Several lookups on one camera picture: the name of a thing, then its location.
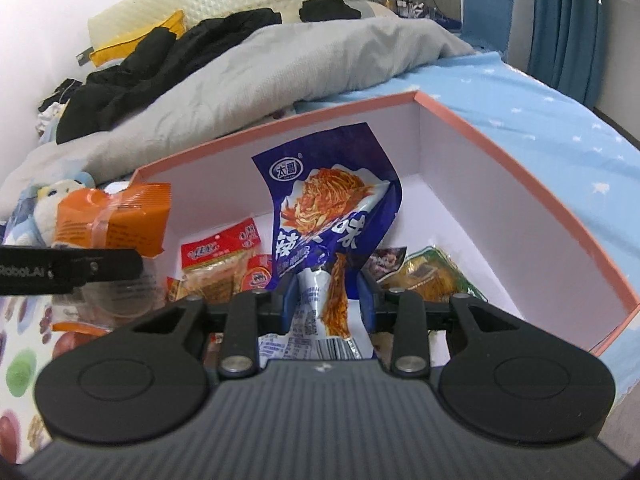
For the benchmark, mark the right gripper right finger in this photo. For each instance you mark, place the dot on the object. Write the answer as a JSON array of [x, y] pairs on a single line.
[[401, 313]]

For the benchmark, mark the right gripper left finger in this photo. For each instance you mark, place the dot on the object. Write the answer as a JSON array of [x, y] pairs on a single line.
[[253, 314]]

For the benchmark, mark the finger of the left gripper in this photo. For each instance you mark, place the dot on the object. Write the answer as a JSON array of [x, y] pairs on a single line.
[[33, 271]]

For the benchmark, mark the red round-pattern snack packet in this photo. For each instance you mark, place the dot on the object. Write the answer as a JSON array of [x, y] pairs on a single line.
[[257, 274]]

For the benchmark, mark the green pickled snack packet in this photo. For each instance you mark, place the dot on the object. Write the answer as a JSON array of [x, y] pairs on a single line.
[[432, 275]]

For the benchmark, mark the red clear dried snack bag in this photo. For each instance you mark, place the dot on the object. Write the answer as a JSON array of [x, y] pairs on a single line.
[[212, 267]]

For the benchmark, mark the orange snack packet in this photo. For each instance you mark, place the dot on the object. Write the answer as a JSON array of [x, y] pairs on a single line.
[[133, 218]]

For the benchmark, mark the blue spicy strips packet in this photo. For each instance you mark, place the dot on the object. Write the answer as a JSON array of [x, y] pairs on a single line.
[[335, 194]]

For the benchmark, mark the white dark seafood snack packet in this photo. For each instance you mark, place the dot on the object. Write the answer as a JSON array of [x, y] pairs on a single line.
[[385, 261]]

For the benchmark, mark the blue white plush bird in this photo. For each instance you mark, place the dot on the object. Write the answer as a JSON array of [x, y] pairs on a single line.
[[33, 221]]

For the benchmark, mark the pink cardboard box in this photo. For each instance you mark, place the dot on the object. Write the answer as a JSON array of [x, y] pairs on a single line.
[[505, 230]]

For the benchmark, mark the clothes on cardboard box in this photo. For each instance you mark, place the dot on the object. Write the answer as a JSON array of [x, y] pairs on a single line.
[[52, 107]]

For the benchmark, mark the black clothing pile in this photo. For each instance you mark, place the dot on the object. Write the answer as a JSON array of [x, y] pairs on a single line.
[[161, 60]]

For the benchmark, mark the grey duvet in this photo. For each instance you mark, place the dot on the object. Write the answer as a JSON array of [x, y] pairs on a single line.
[[274, 68]]

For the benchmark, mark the yellow pillow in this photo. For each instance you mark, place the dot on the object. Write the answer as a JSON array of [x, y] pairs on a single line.
[[124, 44]]

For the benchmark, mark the blue curtain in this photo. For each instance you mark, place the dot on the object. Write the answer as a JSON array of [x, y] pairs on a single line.
[[568, 47]]

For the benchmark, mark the blue chair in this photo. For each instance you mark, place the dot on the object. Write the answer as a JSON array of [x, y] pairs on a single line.
[[486, 24]]

